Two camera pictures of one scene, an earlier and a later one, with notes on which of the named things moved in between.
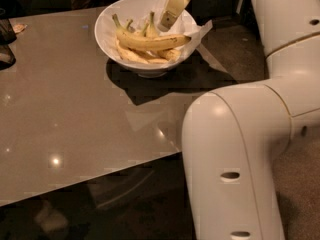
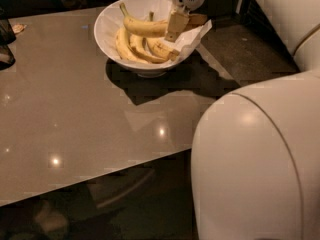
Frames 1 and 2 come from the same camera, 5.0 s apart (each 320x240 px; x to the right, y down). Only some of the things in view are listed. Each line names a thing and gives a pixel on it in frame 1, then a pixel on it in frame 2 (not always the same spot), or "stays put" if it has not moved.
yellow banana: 141,43 to 143,28
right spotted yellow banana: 171,55 stays put
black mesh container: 7,36 stays put
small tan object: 19,27 stays put
